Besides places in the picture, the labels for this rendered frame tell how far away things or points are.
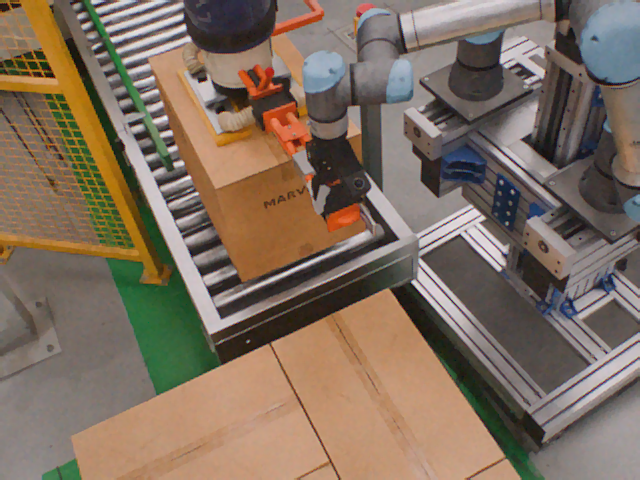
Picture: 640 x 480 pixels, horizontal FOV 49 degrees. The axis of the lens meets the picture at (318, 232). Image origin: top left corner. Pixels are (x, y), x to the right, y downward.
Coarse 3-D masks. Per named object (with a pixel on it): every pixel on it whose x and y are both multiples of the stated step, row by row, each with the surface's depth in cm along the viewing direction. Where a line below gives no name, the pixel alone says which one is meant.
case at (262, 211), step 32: (160, 64) 204; (288, 64) 199; (192, 128) 185; (256, 128) 183; (352, 128) 180; (192, 160) 198; (224, 160) 177; (256, 160) 176; (288, 160) 175; (224, 192) 173; (256, 192) 177; (288, 192) 183; (224, 224) 183; (256, 224) 186; (288, 224) 192; (320, 224) 198; (352, 224) 204; (256, 256) 195; (288, 256) 202
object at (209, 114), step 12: (180, 72) 198; (204, 72) 194; (192, 84) 193; (192, 96) 191; (204, 108) 186; (216, 108) 182; (228, 108) 186; (204, 120) 184; (216, 120) 183; (216, 132) 181; (228, 132) 180; (240, 132) 180; (216, 144) 179
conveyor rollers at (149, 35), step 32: (96, 0) 330; (128, 0) 327; (160, 0) 325; (96, 32) 313; (128, 32) 310; (160, 32) 315; (128, 64) 298; (160, 96) 284; (160, 128) 272; (160, 160) 259; (192, 224) 238; (224, 256) 228; (320, 256) 223; (256, 288) 218; (288, 288) 216
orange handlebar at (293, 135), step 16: (304, 0) 196; (304, 16) 189; (320, 16) 190; (256, 64) 178; (288, 112) 165; (272, 128) 164; (288, 128) 161; (304, 128) 161; (288, 144) 158; (304, 144) 159; (336, 224) 144
